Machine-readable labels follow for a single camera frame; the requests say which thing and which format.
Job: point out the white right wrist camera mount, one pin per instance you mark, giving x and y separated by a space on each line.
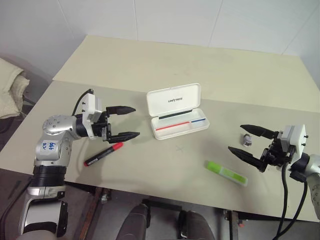
296 138

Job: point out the dark rounded robot leg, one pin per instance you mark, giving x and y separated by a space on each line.
136 222
197 226

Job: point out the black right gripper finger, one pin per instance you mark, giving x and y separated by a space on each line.
257 130
243 155

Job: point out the green highlighter pen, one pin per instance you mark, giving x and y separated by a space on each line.
226 173

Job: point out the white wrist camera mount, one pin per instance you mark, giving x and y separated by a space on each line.
90 110
296 138

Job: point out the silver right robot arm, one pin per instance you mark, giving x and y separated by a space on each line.
308 172

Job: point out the rusty metal table frame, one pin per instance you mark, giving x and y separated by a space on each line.
165 208

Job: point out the white pen case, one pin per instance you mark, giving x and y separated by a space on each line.
178 110

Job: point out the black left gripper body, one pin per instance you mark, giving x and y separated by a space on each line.
100 126

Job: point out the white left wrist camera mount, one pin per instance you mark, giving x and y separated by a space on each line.
90 110

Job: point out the beige cloth bundle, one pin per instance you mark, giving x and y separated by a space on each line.
11 90

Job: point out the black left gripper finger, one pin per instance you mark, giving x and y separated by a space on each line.
125 136
121 110

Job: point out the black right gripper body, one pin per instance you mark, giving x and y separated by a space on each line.
275 155

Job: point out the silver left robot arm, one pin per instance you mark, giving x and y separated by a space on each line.
51 150

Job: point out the red and black marker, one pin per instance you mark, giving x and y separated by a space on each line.
103 154

